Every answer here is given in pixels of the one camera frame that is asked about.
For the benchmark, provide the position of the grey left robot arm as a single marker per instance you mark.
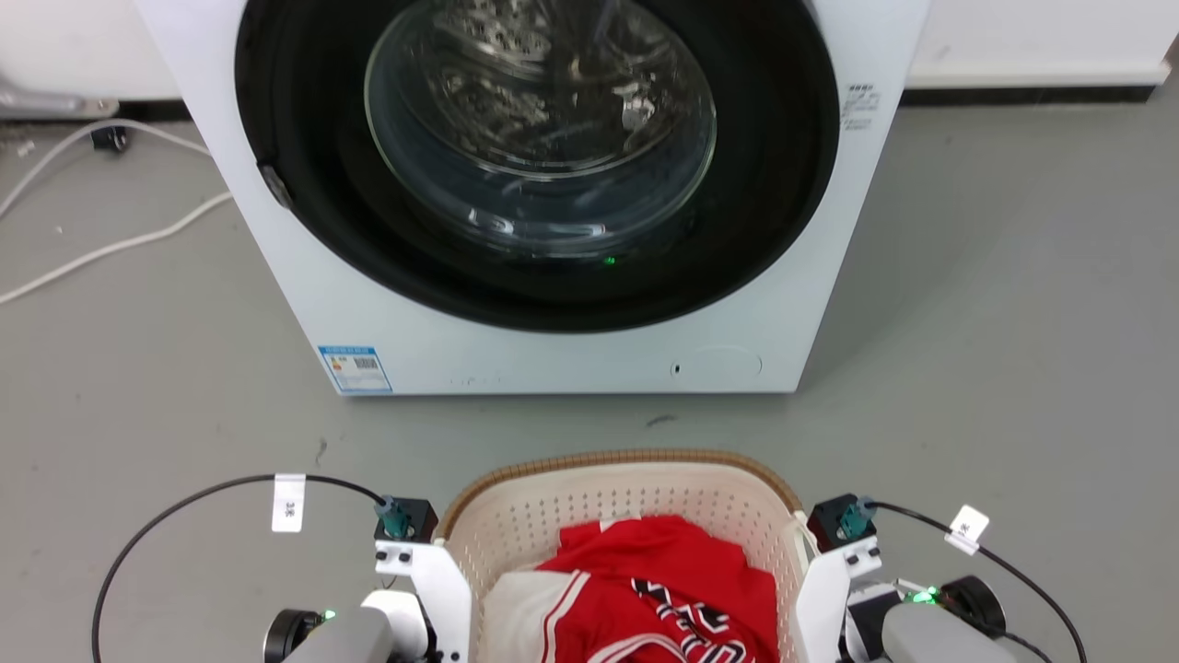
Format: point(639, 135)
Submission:
point(359, 635)

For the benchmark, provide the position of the red basketball jersey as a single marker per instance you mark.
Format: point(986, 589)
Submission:
point(663, 562)

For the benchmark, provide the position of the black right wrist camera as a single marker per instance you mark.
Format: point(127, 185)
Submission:
point(834, 523)

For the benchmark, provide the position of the grey flat bracket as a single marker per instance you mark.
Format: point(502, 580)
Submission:
point(46, 103)

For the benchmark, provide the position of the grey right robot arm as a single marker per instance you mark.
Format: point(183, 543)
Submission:
point(930, 635)

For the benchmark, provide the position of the small black floor plug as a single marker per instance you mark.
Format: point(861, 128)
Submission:
point(110, 139)

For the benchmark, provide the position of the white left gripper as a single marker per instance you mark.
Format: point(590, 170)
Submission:
point(447, 589)

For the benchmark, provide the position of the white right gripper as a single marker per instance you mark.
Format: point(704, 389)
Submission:
point(820, 599)

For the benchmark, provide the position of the cream plastic laundry basket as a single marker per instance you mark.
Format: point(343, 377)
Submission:
point(516, 525)

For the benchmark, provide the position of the small white text sticker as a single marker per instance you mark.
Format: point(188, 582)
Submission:
point(859, 106)

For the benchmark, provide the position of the white front-load washing machine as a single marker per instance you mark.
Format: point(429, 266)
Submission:
point(553, 359)

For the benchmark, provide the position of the round black washer door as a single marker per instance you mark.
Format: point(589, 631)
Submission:
point(304, 110)

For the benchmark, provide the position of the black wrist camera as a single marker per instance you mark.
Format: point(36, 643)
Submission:
point(414, 517)
point(834, 523)

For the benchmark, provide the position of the blue energy label sticker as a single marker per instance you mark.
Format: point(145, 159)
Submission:
point(356, 368)

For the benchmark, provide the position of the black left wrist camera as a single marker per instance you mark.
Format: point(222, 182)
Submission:
point(414, 517)

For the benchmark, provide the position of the white garment with red stripes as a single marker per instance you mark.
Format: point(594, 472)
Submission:
point(516, 617)

